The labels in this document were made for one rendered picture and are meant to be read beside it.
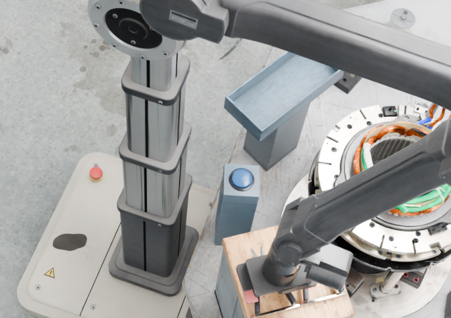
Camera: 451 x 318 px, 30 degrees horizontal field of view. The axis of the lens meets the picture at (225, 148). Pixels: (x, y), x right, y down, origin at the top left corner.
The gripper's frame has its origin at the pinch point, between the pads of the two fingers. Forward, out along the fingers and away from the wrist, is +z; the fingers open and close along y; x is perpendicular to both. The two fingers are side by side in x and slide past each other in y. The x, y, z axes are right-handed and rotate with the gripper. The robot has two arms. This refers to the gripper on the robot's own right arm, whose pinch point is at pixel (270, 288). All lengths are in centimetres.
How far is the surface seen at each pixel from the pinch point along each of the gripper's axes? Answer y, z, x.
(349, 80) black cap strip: 43, 29, 54
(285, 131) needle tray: 18.3, 16.6, 37.7
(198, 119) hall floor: 22, 111, 96
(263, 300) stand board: -1.4, 2.3, -1.1
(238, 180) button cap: 1.8, 4.8, 23.6
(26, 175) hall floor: -38, 112, 89
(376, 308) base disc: 27.6, 28.1, -1.9
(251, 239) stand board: 0.0, 2.5, 10.5
